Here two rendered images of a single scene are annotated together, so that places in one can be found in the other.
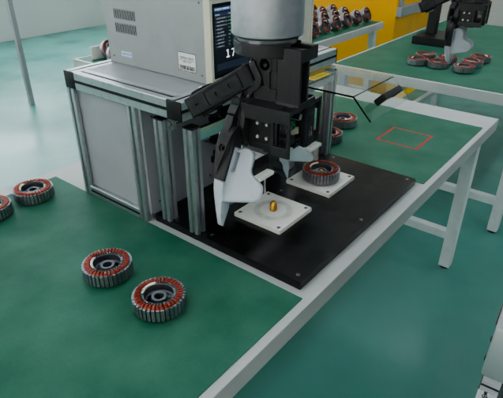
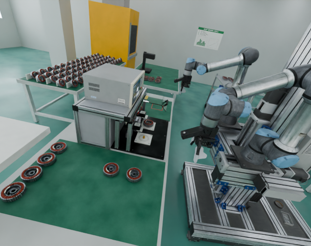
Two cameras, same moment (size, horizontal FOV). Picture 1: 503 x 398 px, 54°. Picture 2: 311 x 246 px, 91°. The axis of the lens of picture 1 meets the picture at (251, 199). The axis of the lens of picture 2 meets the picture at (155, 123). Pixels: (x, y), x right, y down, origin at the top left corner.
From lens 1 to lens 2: 0.64 m
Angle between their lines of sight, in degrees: 31
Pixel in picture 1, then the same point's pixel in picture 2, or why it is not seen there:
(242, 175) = (201, 153)
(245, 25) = (211, 125)
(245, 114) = (203, 140)
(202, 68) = (127, 103)
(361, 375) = not seen: hidden behind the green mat
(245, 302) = (154, 168)
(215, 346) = (155, 182)
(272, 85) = (208, 133)
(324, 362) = not seen: hidden behind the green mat
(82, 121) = (78, 120)
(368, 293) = not seen: hidden behind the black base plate
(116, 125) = (97, 122)
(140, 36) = (100, 92)
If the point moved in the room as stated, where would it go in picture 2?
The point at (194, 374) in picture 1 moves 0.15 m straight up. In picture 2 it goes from (156, 192) to (160, 178)
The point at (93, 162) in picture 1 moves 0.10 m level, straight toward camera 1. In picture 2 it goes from (82, 133) to (89, 139)
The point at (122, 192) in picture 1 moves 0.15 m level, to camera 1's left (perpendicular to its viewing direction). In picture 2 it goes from (96, 141) to (77, 145)
